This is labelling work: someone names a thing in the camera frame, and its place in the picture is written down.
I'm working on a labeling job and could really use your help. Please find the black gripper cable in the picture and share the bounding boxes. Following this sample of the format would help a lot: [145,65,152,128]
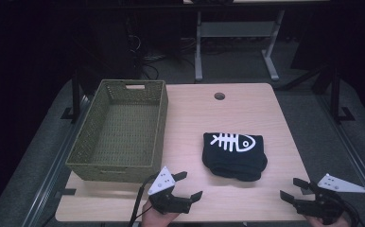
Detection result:
[128,173,160,227]
[335,192,363,227]

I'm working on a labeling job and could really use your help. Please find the person's right hand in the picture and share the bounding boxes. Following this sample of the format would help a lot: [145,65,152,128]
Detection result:
[304,213,353,227]

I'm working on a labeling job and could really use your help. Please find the black cloth fishbone print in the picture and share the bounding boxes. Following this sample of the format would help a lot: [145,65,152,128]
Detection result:
[201,131,269,183]

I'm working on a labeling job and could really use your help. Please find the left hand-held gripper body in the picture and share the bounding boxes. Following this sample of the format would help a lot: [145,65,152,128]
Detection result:
[147,166,193,216]

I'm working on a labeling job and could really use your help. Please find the aluminium floor rail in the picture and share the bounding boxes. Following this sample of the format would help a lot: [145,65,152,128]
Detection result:
[315,94,365,219]
[21,94,94,227]

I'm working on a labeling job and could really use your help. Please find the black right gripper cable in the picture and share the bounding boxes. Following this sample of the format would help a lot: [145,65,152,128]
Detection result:
[335,192,363,227]

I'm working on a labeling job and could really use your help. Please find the black metal stand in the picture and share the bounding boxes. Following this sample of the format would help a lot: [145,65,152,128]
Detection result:
[329,66,356,125]
[60,69,84,124]

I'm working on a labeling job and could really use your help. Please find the person's left hand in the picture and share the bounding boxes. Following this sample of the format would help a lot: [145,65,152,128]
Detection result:
[140,200,181,227]

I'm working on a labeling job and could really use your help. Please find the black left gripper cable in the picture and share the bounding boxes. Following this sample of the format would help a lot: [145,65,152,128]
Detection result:
[128,173,160,227]

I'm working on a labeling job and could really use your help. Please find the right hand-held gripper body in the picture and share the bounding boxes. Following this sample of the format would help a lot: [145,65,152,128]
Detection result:
[295,172,365,219]

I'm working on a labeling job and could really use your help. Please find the tangle of floor cables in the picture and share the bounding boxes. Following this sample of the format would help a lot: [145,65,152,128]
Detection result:
[126,33,198,81]

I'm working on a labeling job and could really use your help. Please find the grey metal table frame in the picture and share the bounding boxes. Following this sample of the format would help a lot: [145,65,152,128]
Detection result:
[194,9,287,82]

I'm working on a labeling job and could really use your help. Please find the green woven basket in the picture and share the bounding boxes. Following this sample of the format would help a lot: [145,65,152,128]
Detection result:
[65,79,169,184]

